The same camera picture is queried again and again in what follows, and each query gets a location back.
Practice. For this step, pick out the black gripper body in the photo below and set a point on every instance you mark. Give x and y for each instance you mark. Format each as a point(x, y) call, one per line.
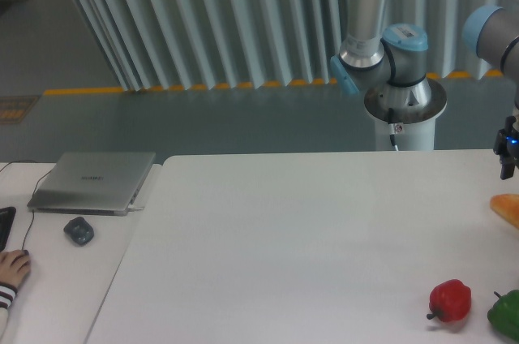
point(506, 141)

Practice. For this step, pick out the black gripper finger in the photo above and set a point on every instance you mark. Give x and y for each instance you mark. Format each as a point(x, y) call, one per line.
point(508, 166)

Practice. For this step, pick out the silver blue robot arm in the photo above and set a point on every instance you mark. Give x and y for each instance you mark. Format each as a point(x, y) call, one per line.
point(391, 64)

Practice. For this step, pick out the striped sleeve forearm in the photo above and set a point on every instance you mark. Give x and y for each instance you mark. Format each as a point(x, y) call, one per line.
point(7, 297)

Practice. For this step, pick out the person's hand on mouse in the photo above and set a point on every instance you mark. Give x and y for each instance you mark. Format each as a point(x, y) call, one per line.
point(10, 272)

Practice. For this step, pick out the orange bread loaf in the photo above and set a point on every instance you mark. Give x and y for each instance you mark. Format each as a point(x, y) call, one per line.
point(507, 207)

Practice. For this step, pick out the red bell pepper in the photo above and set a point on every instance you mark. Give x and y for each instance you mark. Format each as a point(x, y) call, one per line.
point(450, 301)

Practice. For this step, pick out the green bell pepper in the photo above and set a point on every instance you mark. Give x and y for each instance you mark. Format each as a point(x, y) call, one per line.
point(503, 315)

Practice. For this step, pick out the white folding screen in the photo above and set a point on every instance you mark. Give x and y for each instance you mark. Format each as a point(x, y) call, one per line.
point(190, 43)

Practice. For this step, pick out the silver closed laptop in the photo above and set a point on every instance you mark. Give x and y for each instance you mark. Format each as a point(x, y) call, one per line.
point(105, 183)

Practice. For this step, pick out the dark grey round device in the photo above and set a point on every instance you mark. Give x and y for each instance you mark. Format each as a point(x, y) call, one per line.
point(79, 231)

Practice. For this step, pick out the black keyboard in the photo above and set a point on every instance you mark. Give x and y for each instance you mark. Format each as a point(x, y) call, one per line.
point(7, 217)

